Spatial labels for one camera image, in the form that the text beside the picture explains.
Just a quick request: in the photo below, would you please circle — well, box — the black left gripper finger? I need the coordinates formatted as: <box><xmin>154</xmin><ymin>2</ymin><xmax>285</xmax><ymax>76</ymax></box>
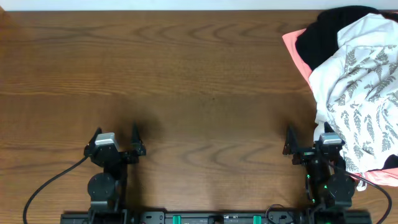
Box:
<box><xmin>131</xmin><ymin>123</ymin><xmax>142</xmax><ymax>146</ymax></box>
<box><xmin>90</xmin><ymin>128</ymin><xmax>102</xmax><ymax>145</ymax></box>

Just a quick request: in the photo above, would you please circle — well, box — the white fern print cloth bag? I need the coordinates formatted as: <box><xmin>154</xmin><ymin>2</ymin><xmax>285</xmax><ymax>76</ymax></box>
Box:
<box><xmin>308</xmin><ymin>44</ymin><xmax>398</xmax><ymax>192</ymax></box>

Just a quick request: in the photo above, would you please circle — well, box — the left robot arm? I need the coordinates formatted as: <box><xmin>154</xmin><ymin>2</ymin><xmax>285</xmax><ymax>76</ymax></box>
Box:
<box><xmin>84</xmin><ymin>124</ymin><xmax>146</xmax><ymax>224</ymax></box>

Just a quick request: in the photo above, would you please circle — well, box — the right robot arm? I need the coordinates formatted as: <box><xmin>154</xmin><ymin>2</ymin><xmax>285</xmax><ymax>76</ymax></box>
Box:
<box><xmin>282</xmin><ymin>124</ymin><xmax>354</xmax><ymax>223</ymax></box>

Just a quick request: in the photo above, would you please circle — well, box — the pink garment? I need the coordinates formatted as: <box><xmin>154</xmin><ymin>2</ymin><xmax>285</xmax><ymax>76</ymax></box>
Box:
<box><xmin>281</xmin><ymin>27</ymin><xmax>398</xmax><ymax>187</ymax></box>

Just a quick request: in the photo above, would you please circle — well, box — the black garment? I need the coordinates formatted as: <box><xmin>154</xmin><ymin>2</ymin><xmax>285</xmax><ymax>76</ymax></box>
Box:
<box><xmin>295</xmin><ymin>6</ymin><xmax>397</xmax><ymax>70</ymax></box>

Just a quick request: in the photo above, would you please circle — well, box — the white garment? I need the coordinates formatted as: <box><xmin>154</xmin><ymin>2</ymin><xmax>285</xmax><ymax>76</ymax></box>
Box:
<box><xmin>337</xmin><ymin>13</ymin><xmax>397</xmax><ymax>48</ymax></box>

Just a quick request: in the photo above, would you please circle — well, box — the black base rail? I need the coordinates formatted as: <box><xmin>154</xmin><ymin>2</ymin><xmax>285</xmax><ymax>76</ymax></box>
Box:
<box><xmin>60</xmin><ymin>209</ymin><xmax>372</xmax><ymax>224</ymax></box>

